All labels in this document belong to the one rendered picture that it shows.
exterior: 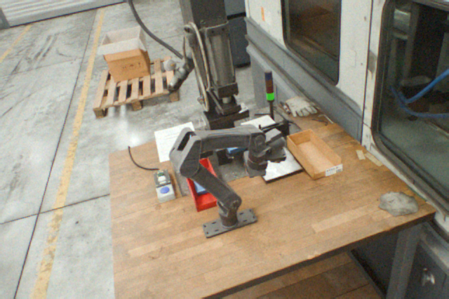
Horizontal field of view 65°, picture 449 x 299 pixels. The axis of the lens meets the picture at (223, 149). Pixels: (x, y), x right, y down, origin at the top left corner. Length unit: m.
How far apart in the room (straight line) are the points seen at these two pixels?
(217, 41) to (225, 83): 0.17
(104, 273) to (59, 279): 0.31
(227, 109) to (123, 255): 0.69
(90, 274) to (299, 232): 1.70
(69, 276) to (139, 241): 1.37
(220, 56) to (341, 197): 0.70
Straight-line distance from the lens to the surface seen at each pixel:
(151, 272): 1.29
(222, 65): 1.40
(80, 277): 2.67
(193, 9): 1.41
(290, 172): 1.49
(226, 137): 1.09
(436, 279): 1.70
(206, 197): 1.46
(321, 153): 1.62
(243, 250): 1.26
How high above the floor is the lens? 1.88
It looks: 35 degrees down
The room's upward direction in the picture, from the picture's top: 11 degrees counter-clockwise
